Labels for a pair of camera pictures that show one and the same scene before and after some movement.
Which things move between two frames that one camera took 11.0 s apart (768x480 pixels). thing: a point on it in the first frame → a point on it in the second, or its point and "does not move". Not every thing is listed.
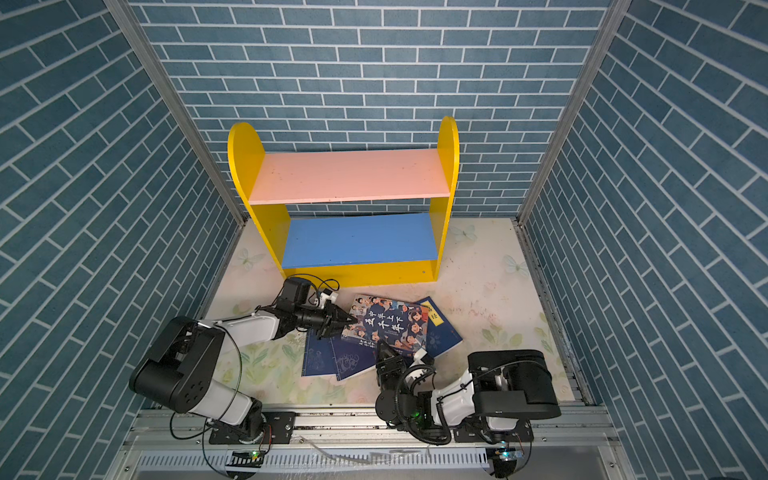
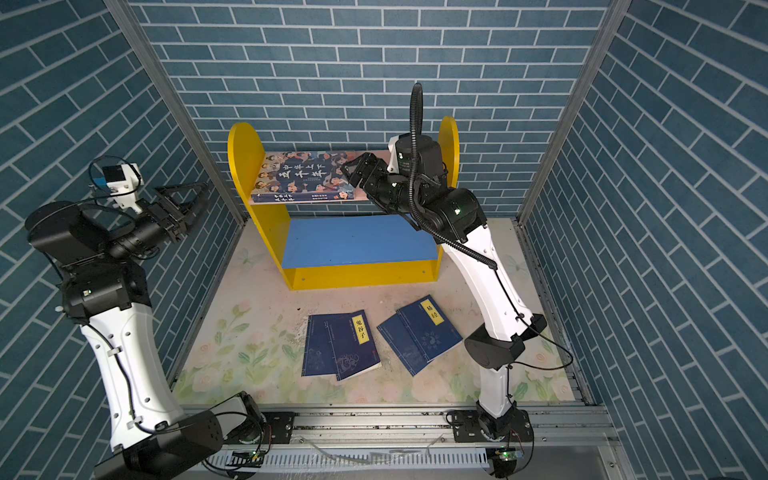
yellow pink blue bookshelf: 356,217 does not move
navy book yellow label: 351,356 does not move
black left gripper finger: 335,329 → 183,196
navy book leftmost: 319,357 does not move
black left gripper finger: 336,313 → 194,216
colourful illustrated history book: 377,319 → 305,176
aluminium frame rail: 358,444 does not move
